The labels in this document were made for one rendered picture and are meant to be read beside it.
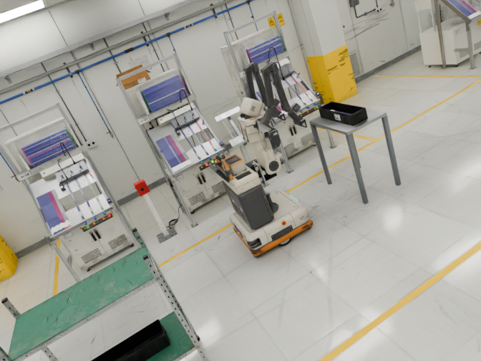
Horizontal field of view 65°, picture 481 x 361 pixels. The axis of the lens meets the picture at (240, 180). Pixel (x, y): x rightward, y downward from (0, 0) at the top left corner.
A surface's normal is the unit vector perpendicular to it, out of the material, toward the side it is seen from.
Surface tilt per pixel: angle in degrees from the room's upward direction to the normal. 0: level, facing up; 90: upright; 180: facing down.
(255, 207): 90
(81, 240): 90
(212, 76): 90
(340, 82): 90
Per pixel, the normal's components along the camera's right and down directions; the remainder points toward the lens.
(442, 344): -0.35, -0.85
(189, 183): 0.40, 0.25
